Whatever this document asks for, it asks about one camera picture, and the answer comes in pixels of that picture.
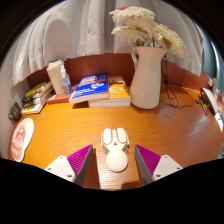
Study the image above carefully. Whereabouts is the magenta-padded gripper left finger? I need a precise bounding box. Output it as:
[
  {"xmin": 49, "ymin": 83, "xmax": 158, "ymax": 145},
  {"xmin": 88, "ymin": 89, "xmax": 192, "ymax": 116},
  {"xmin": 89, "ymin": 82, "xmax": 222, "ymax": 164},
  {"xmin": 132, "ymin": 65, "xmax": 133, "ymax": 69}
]
[{"xmin": 44, "ymin": 144, "xmax": 94, "ymax": 187}]

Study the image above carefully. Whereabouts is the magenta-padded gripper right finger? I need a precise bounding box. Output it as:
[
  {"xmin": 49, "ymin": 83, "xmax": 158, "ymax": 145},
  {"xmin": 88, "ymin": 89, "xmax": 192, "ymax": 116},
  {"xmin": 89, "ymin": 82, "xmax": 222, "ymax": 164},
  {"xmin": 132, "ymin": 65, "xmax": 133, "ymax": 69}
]
[{"xmin": 134, "ymin": 143, "xmax": 184, "ymax": 185}]

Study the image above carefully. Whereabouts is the white computer mouse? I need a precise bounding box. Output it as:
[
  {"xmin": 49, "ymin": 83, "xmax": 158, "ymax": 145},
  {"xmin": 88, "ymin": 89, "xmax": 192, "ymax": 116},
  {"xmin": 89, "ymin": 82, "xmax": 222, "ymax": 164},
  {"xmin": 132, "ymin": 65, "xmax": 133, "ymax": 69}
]
[{"xmin": 100, "ymin": 127, "xmax": 131, "ymax": 174}]

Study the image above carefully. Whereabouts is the round pink cartoon mouse pad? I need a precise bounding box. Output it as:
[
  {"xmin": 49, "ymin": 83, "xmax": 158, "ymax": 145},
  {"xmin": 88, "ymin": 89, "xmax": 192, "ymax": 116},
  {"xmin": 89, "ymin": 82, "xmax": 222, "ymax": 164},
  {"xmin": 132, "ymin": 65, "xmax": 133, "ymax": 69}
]
[{"xmin": 9, "ymin": 117, "xmax": 35, "ymax": 163}]

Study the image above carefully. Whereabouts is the yellow and white book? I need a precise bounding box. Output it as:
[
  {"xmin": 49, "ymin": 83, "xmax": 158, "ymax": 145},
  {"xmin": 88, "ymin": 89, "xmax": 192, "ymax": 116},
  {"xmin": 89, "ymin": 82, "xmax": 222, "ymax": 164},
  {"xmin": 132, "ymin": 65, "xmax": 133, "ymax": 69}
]
[{"xmin": 21, "ymin": 96, "xmax": 54, "ymax": 116}]

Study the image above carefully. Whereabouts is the maroon flat notebook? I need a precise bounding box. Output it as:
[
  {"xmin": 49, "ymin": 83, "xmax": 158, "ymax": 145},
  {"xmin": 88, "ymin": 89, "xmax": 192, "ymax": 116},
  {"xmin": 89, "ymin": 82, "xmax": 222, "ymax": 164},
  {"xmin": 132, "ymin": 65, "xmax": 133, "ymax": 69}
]
[{"xmin": 46, "ymin": 91, "xmax": 76, "ymax": 106}]

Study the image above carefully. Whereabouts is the dark green mug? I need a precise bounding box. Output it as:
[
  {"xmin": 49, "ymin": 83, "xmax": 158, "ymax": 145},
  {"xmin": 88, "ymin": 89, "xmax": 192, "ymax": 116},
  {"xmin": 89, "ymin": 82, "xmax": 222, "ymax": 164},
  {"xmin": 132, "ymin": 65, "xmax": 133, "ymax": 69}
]
[{"xmin": 8, "ymin": 101, "xmax": 23, "ymax": 123}]

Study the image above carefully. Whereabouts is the yellow and black book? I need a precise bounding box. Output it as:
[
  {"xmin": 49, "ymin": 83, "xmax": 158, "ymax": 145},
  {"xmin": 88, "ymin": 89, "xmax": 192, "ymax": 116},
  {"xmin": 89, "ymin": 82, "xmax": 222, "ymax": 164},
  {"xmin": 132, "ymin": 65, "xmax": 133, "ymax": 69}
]
[{"xmin": 24, "ymin": 80, "xmax": 53, "ymax": 99}]

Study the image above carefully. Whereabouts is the clear spray bottle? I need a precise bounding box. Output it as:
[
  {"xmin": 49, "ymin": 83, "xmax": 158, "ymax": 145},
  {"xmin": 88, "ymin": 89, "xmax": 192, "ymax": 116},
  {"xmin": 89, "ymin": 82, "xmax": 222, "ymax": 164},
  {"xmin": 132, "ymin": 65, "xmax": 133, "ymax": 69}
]
[{"xmin": 59, "ymin": 64, "xmax": 73, "ymax": 97}]

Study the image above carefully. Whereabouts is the blue book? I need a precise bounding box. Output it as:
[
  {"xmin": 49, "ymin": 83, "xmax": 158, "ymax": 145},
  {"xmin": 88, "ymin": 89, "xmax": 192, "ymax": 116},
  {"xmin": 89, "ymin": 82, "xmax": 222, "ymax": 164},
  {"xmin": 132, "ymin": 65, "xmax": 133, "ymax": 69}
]
[{"xmin": 68, "ymin": 72, "xmax": 110, "ymax": 105}]

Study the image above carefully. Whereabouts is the orange book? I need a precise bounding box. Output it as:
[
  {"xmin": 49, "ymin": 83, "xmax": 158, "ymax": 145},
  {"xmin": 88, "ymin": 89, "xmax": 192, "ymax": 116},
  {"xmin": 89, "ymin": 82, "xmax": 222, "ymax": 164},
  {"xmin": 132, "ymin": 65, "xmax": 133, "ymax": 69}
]
[{"xmin": 87, "ymin": 75, "xmax": 132, "ymax": 109}]

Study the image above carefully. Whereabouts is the white ceramic pitcher vase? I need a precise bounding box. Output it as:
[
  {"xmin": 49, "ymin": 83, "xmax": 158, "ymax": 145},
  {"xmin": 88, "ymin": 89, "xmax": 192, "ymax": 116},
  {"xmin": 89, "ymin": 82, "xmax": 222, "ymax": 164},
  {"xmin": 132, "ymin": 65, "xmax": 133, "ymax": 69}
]
[{"xmin": 129, "ymin": 45, "xmax": 169, "ymax": 110}]

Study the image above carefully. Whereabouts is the cream tumbler with lid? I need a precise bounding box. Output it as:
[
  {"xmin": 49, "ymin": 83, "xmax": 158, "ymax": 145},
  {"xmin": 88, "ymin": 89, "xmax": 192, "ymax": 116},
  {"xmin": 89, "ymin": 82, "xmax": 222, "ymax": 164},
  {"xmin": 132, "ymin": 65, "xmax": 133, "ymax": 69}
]
[{"xmin": 46, "ymin": 58, "xmax": 66, "ymax": 95}]

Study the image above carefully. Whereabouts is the white curtain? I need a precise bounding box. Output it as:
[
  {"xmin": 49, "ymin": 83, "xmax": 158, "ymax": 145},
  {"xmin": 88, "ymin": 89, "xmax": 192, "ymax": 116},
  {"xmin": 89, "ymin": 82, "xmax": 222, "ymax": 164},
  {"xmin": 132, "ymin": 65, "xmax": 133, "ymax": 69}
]
[{"xmin": 11, "ymin": 0, "xmax": 205, "ymax": 88}]

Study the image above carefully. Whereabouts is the white flower bouquet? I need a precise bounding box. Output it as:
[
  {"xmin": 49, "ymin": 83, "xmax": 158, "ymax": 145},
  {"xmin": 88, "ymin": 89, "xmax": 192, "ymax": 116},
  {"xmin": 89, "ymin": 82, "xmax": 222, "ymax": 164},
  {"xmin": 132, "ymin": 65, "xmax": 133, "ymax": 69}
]
[{"xmin": 109, "ymin": 5, "xmax": 188, "ymax": 59}]

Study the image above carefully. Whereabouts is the black cable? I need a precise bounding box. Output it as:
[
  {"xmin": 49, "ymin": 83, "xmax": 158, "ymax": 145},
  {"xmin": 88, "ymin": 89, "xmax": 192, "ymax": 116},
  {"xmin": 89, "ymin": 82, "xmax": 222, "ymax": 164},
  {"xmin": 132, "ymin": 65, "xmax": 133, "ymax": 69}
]
[{"xmin": 160, "ymin": 54, "xmax": 201, "ymax": 109}]

